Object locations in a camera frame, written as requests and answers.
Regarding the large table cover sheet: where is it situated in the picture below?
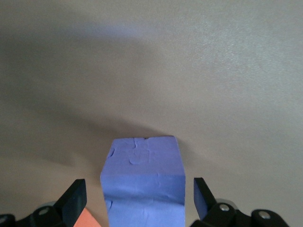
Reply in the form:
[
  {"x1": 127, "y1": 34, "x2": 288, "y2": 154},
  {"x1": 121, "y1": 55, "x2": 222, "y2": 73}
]
[{"x1": 0, "y1": 0, "x2": 303, "y2": 227}]

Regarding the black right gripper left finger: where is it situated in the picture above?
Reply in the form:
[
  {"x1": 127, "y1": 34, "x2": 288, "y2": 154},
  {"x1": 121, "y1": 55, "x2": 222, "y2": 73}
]
[{"x1": 0, "y1": 178, "x2": 88, "y2": 227}]

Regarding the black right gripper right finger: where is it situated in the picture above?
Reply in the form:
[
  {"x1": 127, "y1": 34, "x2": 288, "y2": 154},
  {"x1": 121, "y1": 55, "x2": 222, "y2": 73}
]
[{"x1": 191, "y1": 177, "x2": 291, "y2": 227}]

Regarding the dark purple foam block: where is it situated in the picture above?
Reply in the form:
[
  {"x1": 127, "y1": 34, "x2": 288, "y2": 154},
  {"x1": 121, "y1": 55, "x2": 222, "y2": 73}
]
[{"x1": 100, "y1": 135, "x2": 186, "y2": 227}]

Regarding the orange foam block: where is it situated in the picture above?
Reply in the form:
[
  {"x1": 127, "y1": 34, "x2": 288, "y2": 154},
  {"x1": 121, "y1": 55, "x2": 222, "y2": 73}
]
[{"x1": 72, "y1": 207, "x2": 103, "y2": 227}]

